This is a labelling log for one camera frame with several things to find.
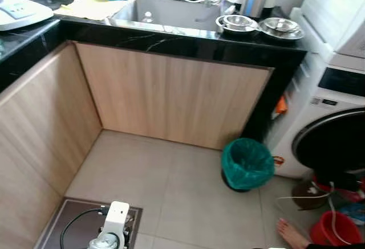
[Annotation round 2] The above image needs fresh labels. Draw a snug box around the steel bowl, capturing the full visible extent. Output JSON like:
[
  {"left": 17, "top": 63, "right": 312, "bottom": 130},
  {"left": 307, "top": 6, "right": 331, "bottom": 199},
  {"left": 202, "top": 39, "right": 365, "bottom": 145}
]
[
  {"left": 221, "top": 14, "right": 256, "bottom": 30},
  {"left": 263, "top": 17, "right": 301, "bottom": 34}
]

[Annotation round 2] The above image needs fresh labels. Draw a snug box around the white kitchen appliance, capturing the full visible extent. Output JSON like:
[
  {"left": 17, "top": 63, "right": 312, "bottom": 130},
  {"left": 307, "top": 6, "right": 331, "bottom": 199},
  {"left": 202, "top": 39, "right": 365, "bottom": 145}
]
[{"left": 0, "top": 0, "right": 54, "bottom": 32}]

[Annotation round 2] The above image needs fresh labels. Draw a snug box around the white washing machine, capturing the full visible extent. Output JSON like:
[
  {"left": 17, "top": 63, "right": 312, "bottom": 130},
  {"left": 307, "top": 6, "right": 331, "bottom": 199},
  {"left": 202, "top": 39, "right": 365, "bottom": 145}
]
[{"left": 265, "top": 52, "right": 365, "bottom": 181}]

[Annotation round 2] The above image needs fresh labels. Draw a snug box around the red plastic basin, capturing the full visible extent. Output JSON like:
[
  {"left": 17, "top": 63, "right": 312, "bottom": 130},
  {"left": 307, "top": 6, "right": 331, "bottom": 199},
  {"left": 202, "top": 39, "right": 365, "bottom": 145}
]
[{"left": 313, "top": 175, "right": 365, "bottom": 203}]

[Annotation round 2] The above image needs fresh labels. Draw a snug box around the orange plastic item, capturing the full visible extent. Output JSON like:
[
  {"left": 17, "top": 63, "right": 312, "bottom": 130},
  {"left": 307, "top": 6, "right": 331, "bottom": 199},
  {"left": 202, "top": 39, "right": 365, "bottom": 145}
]
[{"left": 273, "top": 95, "right": 288, "bottom": 116}]

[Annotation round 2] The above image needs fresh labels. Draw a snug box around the blue plastic bag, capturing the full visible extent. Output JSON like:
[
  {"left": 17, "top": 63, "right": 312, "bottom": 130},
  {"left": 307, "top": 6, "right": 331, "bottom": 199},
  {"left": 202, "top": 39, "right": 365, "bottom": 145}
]
[{"left": 340, "top": 203, "right": 365, "bottom": 225}]

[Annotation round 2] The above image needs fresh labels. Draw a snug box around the brown round basin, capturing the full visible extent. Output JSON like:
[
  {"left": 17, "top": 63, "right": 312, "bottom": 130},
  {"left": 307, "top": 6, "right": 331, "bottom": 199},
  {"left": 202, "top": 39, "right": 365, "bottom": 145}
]
[{"left": 291, "top": 179, "right": 333, "bottom": 210}]

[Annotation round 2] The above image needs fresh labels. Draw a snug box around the large white appliance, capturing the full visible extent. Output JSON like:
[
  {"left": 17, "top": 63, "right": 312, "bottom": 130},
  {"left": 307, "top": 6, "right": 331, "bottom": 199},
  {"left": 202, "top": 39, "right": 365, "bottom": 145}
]
[{"left": 290, "top": 0, "right": 365, "bottom": 60}]

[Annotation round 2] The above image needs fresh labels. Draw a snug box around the red plastic bucket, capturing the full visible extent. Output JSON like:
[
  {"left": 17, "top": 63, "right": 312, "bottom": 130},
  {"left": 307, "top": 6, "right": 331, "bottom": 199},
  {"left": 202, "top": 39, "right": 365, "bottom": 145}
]
[{"left": 309, "top": 210, "right": 364, "bottom": 247}]

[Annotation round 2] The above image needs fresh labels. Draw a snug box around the green lined trash bin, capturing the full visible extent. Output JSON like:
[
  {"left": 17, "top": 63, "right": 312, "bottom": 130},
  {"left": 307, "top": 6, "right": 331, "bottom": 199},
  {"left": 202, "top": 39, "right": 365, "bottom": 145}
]
[{"left": 221, "top": 137, "right": 276, "bottom": 193}]

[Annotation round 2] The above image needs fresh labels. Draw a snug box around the person's bare foot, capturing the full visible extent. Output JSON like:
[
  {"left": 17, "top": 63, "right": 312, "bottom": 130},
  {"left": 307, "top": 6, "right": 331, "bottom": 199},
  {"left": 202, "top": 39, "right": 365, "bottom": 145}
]
[{"left": 276, "top": 218, "right": 313, "bottom": 249}]

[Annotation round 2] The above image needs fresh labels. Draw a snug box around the wooden sink cabinet front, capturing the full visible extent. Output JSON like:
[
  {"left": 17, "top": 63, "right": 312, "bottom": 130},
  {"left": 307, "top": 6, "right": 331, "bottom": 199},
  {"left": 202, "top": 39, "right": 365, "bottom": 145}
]
[{"left": 74, "top": 41, "right": 273, "bottom": 151}]

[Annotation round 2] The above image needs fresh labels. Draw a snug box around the stainless steel sink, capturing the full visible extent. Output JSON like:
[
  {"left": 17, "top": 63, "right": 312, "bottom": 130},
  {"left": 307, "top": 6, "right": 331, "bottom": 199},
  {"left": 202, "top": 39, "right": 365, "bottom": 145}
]
[{"left": 110, "top": 0, "right": 243, "bottom": 33}]

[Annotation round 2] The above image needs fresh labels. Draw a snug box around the yellow cloth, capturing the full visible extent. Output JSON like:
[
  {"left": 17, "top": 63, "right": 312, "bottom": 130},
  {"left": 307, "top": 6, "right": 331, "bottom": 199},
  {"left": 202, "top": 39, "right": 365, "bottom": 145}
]
[{"left": 54, "top": 0, "right": 137, "bottom": 21}]

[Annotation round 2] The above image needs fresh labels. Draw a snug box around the wooden side cabinet panel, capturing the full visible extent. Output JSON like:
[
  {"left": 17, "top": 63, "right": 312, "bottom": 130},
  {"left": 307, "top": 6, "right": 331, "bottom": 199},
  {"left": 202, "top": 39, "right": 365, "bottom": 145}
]
[{"left": 0, "top": 41, "right": 103, "bottom": 249}]

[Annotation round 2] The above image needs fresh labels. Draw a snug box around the brown patterned floor mat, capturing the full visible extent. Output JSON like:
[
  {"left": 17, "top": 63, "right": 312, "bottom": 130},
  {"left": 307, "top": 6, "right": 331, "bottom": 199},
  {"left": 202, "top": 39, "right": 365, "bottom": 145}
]
[{"left": 33, "top": 198, "right": 143, "bottom": 249}]

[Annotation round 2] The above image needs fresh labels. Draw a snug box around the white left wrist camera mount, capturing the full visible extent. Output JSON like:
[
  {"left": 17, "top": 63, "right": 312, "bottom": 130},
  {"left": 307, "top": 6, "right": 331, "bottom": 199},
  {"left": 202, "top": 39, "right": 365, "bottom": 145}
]
[{"left": 103, "top": 201, "right": 131, "bottom": 243}]

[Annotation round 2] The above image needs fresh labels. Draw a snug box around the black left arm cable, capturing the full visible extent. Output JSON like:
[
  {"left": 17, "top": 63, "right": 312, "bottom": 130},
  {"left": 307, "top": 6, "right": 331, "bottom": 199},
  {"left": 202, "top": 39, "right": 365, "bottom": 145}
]
[{"left": 60, "top": 206, "right": 109, "bottom": 249}]

